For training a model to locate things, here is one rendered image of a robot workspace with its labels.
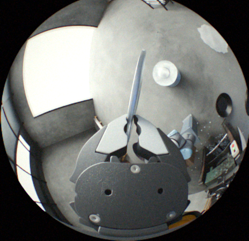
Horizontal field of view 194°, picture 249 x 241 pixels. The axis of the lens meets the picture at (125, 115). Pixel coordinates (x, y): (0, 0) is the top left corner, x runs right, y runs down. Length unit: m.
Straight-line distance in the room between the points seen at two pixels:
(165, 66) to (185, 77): 0.37
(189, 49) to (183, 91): 0.62
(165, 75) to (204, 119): 0.79
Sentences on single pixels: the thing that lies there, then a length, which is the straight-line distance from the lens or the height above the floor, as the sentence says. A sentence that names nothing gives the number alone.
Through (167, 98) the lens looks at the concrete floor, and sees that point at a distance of 1.19.
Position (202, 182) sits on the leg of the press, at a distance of 1.05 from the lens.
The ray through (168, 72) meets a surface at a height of 0.31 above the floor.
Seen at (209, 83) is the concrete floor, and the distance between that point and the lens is 1.18.
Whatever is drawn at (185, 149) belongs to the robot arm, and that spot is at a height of 0.67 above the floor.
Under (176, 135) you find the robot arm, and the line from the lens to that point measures 0.59.
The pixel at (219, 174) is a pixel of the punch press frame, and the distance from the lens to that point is 0.97.
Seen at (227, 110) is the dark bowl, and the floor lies 0.03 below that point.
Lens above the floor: 1.14
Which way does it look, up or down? 37 degrees down
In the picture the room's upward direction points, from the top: 112 degrees counter-clockwise
